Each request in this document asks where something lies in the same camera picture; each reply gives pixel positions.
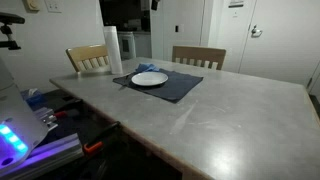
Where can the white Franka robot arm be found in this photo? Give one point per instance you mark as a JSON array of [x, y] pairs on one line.
[[16, 116]]

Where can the white round plate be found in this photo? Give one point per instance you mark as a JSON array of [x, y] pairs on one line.
[[150, 79]]

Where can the white paper towel roll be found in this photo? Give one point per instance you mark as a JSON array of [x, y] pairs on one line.
[[113, 50]]

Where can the dark blue cloth placemat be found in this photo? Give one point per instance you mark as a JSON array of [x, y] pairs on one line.
[[180, 85]]

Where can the white kitchen appliance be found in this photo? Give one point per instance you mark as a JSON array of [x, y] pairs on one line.
[[130, 46]]

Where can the light wooden slatted chair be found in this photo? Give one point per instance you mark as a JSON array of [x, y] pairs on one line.
[[200, 51], [86, 51]]

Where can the small black door fixture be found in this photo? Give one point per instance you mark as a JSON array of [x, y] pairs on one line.
[[177, 28]]

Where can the blue tissue box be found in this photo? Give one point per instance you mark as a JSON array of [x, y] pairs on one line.
[[33, 100]]

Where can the black wall-mounted object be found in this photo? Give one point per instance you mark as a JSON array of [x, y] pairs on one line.
[[155, 4]]

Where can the silver metal bracket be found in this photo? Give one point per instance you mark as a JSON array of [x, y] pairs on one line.
[[46, 116]]

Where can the beige round wall thermostat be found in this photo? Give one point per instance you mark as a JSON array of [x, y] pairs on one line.
[[31, 5]]

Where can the black camera on mount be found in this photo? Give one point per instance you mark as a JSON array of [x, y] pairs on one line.
[[10, 18]]

